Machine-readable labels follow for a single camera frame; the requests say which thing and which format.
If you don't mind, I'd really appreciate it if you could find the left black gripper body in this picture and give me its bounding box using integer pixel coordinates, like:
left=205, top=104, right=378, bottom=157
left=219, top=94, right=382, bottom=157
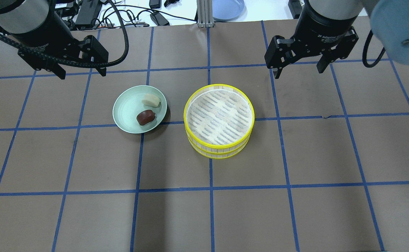
left=17, top=14, right=109, bottom=69

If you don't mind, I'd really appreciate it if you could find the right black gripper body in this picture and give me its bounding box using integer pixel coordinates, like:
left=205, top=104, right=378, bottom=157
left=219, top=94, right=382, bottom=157
left=265, top=5, right=359, bottom=70

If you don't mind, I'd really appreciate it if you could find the white steamed bun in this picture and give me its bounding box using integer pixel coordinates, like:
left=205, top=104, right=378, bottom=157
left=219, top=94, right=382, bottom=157
left=141, top=93, right=161, bottom=107

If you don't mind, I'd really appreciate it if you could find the brown steamed bun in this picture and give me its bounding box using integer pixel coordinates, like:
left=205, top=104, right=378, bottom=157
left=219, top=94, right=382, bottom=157
left=136, top=110, right=155, bottom=126

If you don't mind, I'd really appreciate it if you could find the yellow steamer layer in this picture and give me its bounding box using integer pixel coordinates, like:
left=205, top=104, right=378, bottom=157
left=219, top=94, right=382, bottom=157
left=187, top=135, right=250, bottom=159
left=183, top=84, right=255, bottom=149

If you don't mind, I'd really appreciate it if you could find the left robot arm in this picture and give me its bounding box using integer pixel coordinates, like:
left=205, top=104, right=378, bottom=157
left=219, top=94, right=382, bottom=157
left=0, top=0, right=109, bottom=79

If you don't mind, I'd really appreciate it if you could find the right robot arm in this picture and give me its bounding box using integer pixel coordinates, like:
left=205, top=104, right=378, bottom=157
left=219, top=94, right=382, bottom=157
left=265, top=0, right=409, bottom=79

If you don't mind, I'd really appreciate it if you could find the light green plate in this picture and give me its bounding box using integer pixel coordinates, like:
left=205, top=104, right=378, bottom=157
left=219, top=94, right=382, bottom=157
left=113, top=85, right=168, bottom=134

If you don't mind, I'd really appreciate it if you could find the black power adapter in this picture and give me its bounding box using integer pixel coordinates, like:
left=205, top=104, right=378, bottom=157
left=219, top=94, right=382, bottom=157
left=150, top=12, right=170, bottom=27

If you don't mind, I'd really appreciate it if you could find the blue plate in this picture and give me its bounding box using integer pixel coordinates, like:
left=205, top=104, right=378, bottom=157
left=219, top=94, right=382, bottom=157
left=212, top=0, right=245, bottom=21

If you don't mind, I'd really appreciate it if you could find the black braided cable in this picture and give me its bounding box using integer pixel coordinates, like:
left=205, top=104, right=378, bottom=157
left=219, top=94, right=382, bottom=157
left=0, top=0, right=129, bottom=69

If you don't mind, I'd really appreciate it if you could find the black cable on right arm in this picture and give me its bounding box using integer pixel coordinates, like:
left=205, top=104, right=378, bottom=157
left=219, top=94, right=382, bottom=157
left=362, top=30, right=387, bottom=68

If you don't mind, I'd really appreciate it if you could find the aluminium frame post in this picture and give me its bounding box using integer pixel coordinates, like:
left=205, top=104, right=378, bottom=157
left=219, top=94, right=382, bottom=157
left=196, top=0, right=214, bottom=28

